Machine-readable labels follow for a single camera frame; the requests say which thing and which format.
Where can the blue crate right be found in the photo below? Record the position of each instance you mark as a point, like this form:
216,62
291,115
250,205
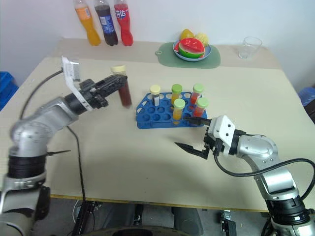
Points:
308,96

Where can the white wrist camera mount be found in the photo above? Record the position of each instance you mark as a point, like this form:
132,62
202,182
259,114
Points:
71,73
222,127

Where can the green placemat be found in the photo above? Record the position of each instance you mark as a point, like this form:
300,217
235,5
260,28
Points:
169,57

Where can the yellow toy pear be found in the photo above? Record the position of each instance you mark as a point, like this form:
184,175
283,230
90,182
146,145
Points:
186,34

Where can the orange soda bottle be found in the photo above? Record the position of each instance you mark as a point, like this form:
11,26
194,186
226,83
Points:
89,29

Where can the yellow toy pineapple piece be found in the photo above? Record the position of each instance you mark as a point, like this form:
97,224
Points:
203,38

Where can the clear tube pale yellow cap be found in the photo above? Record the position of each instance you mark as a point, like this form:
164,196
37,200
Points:
155,91

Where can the toy watermelon slice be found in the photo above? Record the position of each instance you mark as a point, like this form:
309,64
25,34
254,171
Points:
191,48

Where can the orange liquid tube green cap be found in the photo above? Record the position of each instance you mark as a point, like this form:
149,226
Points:
177,90
179,109

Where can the grey rounded block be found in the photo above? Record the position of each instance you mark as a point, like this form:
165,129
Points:
187,220

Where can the light blue plate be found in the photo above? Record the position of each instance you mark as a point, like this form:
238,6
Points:
208,50

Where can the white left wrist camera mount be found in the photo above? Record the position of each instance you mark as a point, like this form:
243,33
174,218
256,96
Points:
71,73

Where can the blue plastic crate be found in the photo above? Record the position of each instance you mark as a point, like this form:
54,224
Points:
7,88

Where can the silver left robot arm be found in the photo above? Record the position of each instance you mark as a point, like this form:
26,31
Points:
32,130

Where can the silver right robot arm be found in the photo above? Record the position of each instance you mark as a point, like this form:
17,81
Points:
258,146

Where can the red liquid tube green cap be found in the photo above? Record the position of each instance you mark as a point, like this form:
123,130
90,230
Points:
200,108
197,92

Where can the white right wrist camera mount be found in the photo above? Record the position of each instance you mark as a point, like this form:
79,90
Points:
222,127

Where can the dark red tube cream cap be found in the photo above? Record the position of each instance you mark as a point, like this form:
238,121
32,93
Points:
125,96

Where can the black box under table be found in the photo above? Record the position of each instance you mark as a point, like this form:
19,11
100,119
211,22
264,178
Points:
227,222

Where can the blue test tube rack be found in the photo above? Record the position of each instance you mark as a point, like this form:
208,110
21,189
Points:
150,118

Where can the clear glass cup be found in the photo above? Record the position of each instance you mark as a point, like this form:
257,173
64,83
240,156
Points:
249,48

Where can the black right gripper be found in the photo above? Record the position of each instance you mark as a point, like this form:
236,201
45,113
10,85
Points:
212,142

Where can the dark cola bottle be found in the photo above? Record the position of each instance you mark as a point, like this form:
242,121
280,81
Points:
108,29

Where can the red soda bottle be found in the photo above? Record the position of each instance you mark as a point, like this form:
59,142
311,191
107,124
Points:
125,29

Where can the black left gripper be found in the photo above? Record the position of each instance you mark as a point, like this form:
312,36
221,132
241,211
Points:
92,97

